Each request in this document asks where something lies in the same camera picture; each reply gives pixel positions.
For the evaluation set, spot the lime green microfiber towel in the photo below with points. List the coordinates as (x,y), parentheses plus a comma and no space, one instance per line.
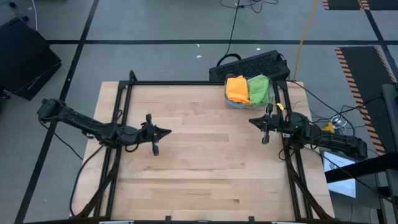
(259,90)

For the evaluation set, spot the white printed sheet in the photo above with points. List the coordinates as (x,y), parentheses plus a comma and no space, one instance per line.
(340,186)

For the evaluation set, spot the yellow towel tag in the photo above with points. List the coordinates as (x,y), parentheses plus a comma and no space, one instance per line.
(280,106)

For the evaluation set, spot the black metal table frame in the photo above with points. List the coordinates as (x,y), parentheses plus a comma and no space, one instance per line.
(186,83)

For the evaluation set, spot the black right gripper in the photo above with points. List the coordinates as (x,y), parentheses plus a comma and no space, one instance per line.
(273,124)

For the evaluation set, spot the clear plastic bin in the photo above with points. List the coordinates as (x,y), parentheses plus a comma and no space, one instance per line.
(248,107)

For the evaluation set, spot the black hazard-striped floor mat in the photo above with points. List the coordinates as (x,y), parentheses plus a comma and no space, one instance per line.
(363,77)
(342,3)

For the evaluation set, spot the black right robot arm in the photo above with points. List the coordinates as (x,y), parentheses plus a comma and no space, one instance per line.
(329,138)

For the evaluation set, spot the black diagonal beam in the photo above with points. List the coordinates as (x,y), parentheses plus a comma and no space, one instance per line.
(367,168)

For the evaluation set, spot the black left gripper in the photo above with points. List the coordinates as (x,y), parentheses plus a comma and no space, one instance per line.
(147,133)

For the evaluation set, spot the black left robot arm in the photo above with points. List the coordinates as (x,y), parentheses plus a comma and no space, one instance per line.
(90,126)

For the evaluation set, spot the grey upright post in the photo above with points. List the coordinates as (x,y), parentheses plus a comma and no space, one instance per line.
(391,109)

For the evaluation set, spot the black perforated computer case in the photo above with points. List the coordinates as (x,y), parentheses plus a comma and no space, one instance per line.
(248,67)

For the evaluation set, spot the large black box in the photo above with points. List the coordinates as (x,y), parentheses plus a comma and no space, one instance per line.
(25,59)

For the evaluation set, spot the orange microfiber towel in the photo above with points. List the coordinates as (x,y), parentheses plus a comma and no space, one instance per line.
(237,90)

